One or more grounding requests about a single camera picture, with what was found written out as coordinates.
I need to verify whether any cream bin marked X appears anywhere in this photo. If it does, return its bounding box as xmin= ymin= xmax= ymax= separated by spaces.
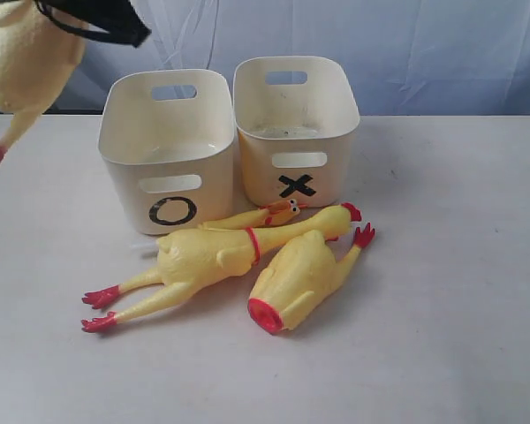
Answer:
xmin=233 ymin=56 xmax=360 ymax=208

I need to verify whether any headless rubber chicken body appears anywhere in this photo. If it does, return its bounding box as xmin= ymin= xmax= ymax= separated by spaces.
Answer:
xmin=246 ymin=223 xmax=375 ymax=335

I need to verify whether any whole rubber chicken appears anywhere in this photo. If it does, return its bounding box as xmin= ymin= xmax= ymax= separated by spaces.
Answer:
xmin=0 ymin=1 xmax=86 ymax=163
xmin=81 ymin=202 xmax=362 ymax=333

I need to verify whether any broken chicken head with squeaker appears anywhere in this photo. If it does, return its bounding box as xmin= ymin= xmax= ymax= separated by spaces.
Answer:
xmin=196 ymin=198 xmax=309 ymax=231

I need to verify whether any cream bin marked O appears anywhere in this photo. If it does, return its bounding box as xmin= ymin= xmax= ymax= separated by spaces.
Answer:
xmin=98 ymin=69 xmax=236 ymax=235

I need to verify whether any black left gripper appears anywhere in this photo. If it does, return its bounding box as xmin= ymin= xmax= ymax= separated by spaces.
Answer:
xmin=34 ymin=1 xmax=152 ymax=48

